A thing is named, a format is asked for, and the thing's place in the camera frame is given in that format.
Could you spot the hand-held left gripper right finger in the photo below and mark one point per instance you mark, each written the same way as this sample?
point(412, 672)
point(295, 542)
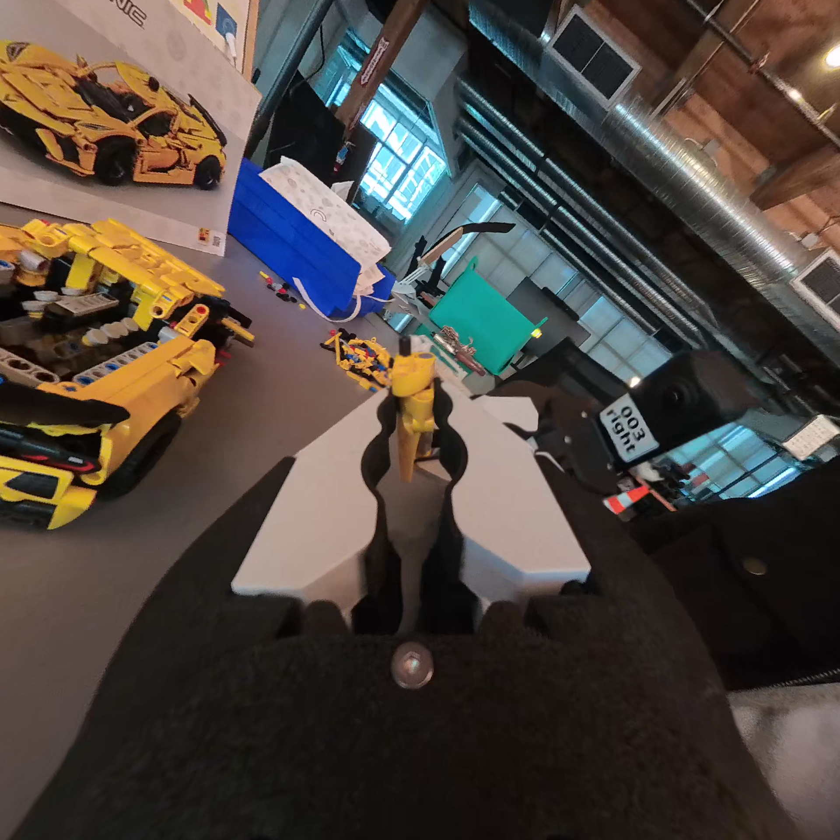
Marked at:
point(518, 518)

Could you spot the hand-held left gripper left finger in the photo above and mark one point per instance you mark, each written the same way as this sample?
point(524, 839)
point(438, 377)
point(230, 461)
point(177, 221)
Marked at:
point(308, 518)

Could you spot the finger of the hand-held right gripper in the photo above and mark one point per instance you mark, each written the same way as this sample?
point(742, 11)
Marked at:
point(508, 413)
point(434, 467)

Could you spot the small yellow brick assembly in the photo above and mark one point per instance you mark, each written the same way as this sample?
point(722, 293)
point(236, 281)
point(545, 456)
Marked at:
point(413, 387)

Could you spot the grey desk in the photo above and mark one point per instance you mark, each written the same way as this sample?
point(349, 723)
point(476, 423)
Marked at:
point(262, 426)

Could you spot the pile of loose bricks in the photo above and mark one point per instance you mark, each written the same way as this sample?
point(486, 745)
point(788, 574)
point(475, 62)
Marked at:
point(358, 361)

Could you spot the white vent grille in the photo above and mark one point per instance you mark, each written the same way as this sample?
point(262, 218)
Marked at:
point(594, 56)
point(820, 289)

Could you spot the scattered small bricks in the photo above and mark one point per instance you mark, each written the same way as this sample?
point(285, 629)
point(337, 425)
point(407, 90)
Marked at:
point(282, 289)

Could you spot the yellow toy brick car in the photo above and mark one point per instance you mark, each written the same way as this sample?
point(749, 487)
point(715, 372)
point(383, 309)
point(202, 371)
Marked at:
point(131, 367)

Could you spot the white paper bag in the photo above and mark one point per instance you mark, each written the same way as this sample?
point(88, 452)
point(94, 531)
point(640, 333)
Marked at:
point(321, 210)

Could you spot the blue bag with paper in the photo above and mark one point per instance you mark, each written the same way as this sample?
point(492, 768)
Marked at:
point(282, 229)

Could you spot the person's fleece-lined black jacket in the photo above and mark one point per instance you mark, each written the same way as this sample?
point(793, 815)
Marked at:
point(787, 754)

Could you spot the white instruction booklet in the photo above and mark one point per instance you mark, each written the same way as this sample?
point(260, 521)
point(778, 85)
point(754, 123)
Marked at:
point(118, 131)

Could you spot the silver ventilation duct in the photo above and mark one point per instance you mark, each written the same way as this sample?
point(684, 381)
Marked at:
point(689, 177)

